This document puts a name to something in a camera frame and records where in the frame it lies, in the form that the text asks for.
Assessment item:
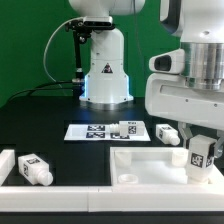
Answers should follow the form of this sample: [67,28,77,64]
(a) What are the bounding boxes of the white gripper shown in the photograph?
[145,73,224,158]

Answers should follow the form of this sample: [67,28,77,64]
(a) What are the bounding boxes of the white square table top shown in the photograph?
[109,146,224,187]

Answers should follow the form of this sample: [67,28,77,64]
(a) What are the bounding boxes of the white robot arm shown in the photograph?
[68,0,224,157]

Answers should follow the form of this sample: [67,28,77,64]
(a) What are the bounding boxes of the white U-shaped fence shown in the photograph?
[0,149,224,213]

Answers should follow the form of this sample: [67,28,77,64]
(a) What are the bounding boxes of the white marker sheet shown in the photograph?
[64,124,150,141]

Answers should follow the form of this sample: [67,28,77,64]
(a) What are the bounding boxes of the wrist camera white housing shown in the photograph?
[149,49,185,74]

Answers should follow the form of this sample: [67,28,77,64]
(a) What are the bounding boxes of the black camera stand pole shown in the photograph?
[73,31,84,96]

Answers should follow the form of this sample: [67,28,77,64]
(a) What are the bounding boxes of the black camera on stand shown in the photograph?
[65,16,115,33]

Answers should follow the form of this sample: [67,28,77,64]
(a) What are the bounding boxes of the white camera cable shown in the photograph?
[42,18,79,98]

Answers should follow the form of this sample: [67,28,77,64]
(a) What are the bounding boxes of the black cables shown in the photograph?
[7,79,83,103]

